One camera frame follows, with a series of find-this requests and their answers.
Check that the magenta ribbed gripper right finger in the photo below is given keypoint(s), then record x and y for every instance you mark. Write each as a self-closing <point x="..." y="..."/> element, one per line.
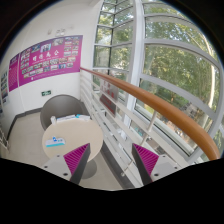
<point x="151" y="166"/>

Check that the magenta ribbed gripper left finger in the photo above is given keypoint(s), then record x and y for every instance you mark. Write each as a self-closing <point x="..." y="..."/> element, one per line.
<point x="71" y="165"/>

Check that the round beige table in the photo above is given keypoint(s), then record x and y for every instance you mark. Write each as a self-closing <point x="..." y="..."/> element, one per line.
<point x="75" y="132"/>

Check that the white metal railing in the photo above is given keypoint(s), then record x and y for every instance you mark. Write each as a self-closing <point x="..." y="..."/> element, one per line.
<point x="121" y="131"/>

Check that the grey round-back chair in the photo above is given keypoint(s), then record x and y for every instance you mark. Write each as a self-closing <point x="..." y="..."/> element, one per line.
<point x="61" y="106"/>

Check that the red sign on railing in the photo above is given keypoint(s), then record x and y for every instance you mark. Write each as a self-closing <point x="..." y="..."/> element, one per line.
<point x="108" y="104"/>

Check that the green exit sign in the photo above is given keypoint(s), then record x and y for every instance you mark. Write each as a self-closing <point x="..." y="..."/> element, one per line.
<point x="46" y="93"/>

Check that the wooden orange handrail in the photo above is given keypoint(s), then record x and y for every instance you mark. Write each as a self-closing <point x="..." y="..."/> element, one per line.
<point x="177" y="117"/>

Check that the large magenta wall poster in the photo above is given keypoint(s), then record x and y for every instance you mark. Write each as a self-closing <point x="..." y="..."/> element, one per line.
<point x="50" y="58"/>

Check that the narrow magenta wall poster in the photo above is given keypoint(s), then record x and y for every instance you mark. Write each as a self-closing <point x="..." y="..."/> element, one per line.
<point x="13" y="70"/>

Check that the white framed window wall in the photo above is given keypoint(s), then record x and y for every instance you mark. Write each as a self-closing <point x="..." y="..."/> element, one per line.
<point x="157" y="48"/>

